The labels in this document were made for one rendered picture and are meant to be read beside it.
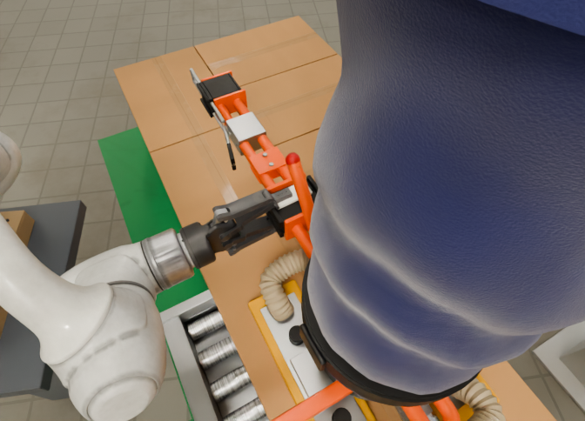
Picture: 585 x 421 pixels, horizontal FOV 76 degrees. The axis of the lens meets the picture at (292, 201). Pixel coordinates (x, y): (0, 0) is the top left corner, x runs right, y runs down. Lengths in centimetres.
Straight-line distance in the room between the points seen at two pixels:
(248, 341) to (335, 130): 56
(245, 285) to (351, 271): 51
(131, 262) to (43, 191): 185
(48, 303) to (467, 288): 41
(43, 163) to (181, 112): 111
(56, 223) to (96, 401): 81
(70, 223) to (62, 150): 142
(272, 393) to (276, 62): 154
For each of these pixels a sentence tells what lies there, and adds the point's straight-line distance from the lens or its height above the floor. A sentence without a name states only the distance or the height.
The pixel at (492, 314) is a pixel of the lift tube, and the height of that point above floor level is 145.
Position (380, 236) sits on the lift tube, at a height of 148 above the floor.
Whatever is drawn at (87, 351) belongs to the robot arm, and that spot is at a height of 121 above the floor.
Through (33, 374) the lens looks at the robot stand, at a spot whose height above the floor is 75.
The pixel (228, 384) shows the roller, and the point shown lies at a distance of 112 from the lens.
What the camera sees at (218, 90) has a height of 110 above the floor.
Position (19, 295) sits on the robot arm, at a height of 127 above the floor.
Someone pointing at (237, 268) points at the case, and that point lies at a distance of 77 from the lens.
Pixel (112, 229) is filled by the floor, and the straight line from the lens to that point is 212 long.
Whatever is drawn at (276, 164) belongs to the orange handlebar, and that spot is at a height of 109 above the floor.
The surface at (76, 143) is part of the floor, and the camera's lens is 261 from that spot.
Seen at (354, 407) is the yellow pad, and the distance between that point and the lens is 68.
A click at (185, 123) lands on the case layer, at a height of 54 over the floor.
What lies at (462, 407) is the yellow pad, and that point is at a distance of 73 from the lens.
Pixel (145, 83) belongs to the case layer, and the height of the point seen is 54.
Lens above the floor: 164
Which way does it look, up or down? 55 degrees down
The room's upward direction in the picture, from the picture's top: straight up
